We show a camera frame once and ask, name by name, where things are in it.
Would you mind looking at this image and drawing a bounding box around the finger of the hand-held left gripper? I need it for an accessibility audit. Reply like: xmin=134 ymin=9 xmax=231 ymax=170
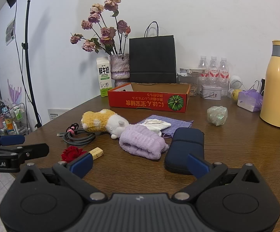
xmin=0 ymin=135 xmax=25 ymax=147
xmin=0 ymin=143 xmax=50 ymax=161

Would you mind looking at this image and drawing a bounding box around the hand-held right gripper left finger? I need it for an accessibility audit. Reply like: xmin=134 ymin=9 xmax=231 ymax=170
xmin=20 ymin=153 xmax=108 ymax=202

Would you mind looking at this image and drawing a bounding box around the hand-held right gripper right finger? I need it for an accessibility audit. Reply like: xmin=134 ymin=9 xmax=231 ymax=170
xmin=171 ymin=153 xmax=260 ymax=202

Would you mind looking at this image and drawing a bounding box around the red fabric rose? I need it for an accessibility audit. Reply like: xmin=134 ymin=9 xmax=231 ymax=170
xmin=61 ymin=146 xmax=87 ymax=162

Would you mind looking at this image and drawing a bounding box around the small yellow block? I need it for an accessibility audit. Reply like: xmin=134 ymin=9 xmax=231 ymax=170
xmin=89 ymin=147 xmax=104 ymax=160

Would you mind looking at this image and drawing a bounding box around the navy zip case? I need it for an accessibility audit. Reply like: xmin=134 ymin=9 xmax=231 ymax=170
xmin=164 ymin=127 xmax=205 ymax=174

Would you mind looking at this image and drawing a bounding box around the black braided cable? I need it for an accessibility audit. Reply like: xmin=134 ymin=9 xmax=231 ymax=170
xmin=57 ymin=123 xmax=96 ymax=147

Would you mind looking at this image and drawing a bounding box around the orange white plush toy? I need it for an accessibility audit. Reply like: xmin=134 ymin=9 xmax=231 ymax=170
xmin=81 ymin=109 xmax=131 ymax=139

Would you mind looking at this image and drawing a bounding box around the purple linen pouch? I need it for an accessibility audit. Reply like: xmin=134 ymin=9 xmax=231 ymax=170
xmin=136 ymin=115 xmax=194 ymax=138

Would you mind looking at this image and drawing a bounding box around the green bubble wrap ball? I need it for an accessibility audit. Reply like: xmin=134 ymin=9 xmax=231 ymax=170
xmin=207 ymin=106 xmax=228 ymax=126

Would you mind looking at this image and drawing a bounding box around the white tissue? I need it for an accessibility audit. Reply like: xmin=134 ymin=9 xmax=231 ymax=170
xmin=141 ymin=119 xmax=172 ymax=132

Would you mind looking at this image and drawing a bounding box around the purple fluffy headband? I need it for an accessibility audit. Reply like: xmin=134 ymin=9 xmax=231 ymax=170
xmin=119 ymin=124 xmax=169 ymax=160

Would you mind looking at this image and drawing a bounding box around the red cardboard box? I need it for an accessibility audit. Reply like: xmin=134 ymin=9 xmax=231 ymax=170
xmin=107 ymin=82 xmax=191 ymax=113

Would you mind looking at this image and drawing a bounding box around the silver metal tin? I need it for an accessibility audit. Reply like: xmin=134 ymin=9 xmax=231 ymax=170
xmin=200 ymin=85 xmax=223 ymax=101

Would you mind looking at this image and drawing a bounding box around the clear food container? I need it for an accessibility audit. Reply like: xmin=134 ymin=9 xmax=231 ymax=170
xmin=177 ymin=72 xmax=200 ymax=97

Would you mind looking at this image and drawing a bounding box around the purple plastic bag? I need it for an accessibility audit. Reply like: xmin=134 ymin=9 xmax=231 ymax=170
xmin=237 ymin=81 xmax=264 ymax=112

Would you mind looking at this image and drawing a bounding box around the black light stand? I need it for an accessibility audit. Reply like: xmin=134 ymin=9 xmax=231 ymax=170
xmin=21 ymin=0 xmax=43 ymax=129

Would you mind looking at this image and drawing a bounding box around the white green milk carton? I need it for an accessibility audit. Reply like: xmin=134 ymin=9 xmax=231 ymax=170
xmin=96 ymin=56 xmax=113 ymax=98

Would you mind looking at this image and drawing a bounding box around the white round device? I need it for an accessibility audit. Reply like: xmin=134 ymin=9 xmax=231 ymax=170
xmin=229 ymin=75 xmax=242 ymax=91

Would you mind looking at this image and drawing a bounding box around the clear water bottle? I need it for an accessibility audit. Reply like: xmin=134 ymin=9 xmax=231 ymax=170
xmin=209 ymin=56 xmax=220 ymax=86
xmin=219 ymin=57 xmax=230 ymax=96
xmin=198 ymin=55 xmax=209 ymax=78

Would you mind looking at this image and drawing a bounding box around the flat white box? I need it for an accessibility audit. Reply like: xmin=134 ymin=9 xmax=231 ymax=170
xmin=180 ymin=68 xmax=209 ymax=74

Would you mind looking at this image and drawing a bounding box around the purple textured vase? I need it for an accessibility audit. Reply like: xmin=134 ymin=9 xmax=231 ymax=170
xmin=110 ymin=54 xmax=130 ymax=87

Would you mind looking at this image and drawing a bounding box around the yellow thermos jug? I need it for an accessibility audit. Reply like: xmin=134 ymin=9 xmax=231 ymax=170
xmin=259 ymin=40 xmax=280 ymax=128

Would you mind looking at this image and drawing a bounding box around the black paper bag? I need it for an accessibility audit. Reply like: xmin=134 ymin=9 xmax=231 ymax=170
xmin=129 ymin=21 xmax=177 ymax=84

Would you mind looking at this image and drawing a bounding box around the dried rose bouquet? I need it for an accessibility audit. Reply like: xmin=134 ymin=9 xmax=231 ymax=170
xmin=70 ymin=0 xmax=131 ymax=55

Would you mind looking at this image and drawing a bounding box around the wire storage rack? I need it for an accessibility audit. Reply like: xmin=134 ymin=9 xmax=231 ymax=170
xmin=0 ymin=103 xmax=31 ymax=136

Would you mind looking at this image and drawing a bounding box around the purple wall decoration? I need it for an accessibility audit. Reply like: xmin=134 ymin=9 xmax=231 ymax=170
xmin=7 ymin=78 xmax=22 ymax=105

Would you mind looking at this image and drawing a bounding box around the white cable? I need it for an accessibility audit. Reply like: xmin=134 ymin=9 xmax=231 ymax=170
xmin=241 ymin=80 xmax=263 ymax=95

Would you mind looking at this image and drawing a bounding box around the wall poster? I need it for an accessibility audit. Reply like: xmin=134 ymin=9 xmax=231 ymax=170
xmin=6 ymin=19 xmax=16 ymax=46

